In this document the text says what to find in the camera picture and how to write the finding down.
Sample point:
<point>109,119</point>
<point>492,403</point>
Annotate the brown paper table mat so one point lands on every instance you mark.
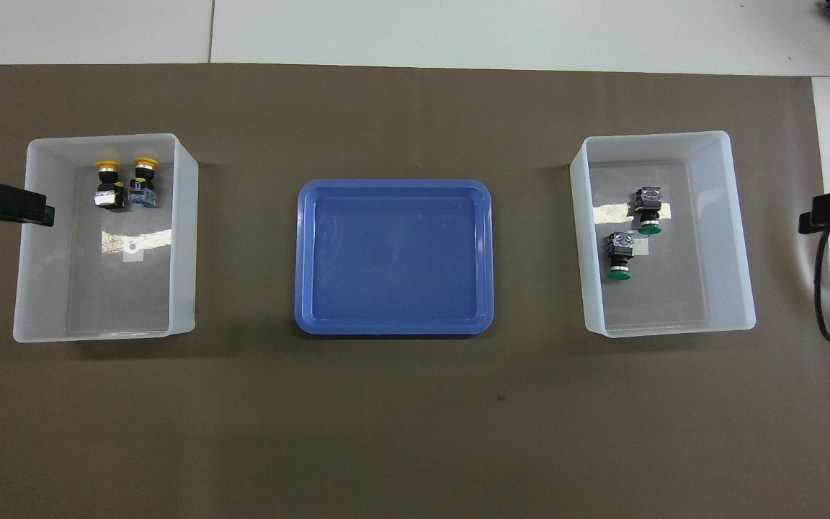
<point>415,432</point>

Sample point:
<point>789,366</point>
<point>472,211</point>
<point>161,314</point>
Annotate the blue plastic tray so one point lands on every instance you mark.
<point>393,259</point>

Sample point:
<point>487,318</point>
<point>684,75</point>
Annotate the green push button switch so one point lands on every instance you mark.
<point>620,256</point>
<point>649,210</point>

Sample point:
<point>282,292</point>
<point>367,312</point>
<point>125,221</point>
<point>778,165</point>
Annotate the translucent white plastic box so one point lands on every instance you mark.
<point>735,238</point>
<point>40,274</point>

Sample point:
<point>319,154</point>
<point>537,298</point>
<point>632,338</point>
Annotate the white paper label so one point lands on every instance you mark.
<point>132,256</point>
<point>643,248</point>

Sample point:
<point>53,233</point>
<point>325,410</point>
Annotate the yellow push button switch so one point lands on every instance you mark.
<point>108,189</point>
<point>143,186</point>

